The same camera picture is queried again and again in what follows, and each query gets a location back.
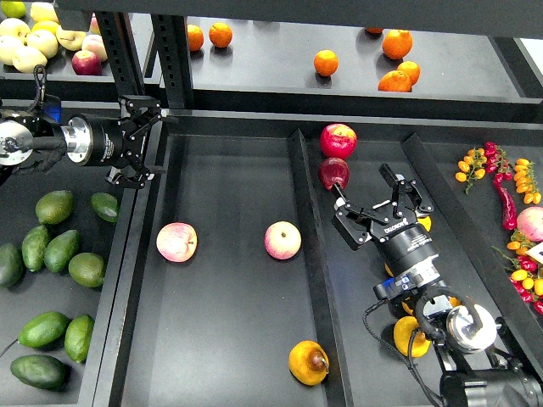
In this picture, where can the orange behind post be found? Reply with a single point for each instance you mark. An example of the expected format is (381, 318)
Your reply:
(195, 38)

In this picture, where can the yellow pear hidden centre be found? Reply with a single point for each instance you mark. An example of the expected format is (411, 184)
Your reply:
(406, 307)

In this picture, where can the yellow apple left edge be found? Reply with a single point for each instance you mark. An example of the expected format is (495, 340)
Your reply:
(8, 46)

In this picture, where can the mixed cherry tomatoes pile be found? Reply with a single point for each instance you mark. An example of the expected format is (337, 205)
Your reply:
(524, 272)

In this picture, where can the yellow apple centre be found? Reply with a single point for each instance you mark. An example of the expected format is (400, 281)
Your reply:
(45, 41)

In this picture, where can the light green avocado top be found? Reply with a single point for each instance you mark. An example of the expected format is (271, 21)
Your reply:
(54, 207)

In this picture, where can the bright red apple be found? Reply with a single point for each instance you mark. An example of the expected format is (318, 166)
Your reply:
(338, 141)

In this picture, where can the yellow pear with stem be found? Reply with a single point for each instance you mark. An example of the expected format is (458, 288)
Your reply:
(426, 222)

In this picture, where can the black shelf post right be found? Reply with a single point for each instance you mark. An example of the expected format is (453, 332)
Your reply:
(171, 40)

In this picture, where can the black shelf post left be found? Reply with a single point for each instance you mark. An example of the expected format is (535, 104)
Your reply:
(116, 31)

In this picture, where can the pink apple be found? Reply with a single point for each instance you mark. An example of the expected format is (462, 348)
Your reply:
(282, 240)
(177, 241)

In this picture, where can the black shelf post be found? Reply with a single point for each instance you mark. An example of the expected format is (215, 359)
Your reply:
(116, 31)
(171, 40)

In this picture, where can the orange cherry tomato bunch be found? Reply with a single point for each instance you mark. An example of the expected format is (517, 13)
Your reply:
(471, 168)

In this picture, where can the red apple on shelf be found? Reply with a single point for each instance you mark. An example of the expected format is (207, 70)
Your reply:
(85, 62)

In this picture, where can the dark red apple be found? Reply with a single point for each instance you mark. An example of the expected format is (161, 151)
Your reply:
(333, 171)

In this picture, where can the red cherry tomato bunch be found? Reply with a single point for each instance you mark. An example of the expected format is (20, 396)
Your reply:
(497, 162)

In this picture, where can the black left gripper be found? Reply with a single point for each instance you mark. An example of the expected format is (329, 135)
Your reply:
(119, 143)

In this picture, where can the yellow apple with stem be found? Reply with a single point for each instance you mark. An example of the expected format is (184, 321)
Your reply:
(70, 40)

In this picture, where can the orange top left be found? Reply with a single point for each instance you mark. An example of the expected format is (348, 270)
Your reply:
(220, 34)

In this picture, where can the pink apple left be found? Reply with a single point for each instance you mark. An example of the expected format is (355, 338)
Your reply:
(177, 241)

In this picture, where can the small orange right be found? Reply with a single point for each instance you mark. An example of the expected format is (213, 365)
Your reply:
(412, 69)

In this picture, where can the red chili pepper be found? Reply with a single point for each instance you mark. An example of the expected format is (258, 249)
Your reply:
(509, 212)

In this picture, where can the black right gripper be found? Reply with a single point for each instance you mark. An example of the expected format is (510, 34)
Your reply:
(393, 226)

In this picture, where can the pink peach right edge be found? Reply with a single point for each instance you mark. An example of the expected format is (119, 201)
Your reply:
(529, 223)

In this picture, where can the pink apple centre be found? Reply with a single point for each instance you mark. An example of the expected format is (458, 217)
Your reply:
(282, 240)

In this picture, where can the orange front right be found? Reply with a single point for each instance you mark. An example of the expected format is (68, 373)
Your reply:
(395, 81)

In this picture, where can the pale peach on shelf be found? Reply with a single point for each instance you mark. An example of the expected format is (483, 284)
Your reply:
(95, 44)

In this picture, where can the black tray divider right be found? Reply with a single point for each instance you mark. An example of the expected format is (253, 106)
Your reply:
(475, 219)

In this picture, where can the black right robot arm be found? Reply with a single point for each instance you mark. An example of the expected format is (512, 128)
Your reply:
(450, 346)

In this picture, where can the dark green avocado top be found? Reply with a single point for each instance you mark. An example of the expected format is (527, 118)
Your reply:
(105, 206)

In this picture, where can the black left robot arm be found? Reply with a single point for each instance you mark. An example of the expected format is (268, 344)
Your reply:
(33, 140)

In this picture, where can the yellow apple front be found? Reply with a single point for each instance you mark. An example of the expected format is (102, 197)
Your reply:
(25, 59)

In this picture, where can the light green round avocado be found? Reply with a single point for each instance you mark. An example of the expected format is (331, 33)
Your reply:
(88, 269)

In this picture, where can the yellow lemon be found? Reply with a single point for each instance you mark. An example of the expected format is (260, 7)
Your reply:
(46, 25)

